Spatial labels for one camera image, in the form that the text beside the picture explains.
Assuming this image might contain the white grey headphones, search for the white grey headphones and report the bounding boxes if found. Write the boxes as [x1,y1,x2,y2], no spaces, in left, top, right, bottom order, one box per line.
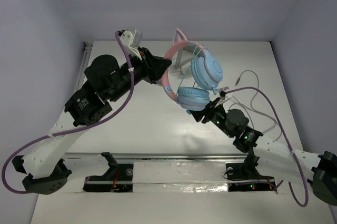
[171,47,194,75]

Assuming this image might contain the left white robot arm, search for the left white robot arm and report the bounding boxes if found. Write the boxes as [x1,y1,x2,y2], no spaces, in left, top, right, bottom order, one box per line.
[6,47,171,195]

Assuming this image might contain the pink blue cat-ear headphones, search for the pink blue cat-ear headphones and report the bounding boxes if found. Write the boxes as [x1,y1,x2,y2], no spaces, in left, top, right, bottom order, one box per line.
[159,28,223,112]

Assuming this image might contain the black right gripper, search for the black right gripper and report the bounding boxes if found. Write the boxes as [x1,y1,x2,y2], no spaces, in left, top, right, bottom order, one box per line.
[188,97,235,138]

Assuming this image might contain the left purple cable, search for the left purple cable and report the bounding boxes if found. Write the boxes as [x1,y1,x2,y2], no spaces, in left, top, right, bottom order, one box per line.
[2,31,136,195]

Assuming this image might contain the grey headphone cable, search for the grey headphone cable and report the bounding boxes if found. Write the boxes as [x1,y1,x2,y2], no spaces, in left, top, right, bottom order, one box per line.
[226,70,284,142]

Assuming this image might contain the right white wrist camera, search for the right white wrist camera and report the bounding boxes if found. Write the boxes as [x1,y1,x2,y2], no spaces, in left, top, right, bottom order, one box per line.
[215,86,231,107]

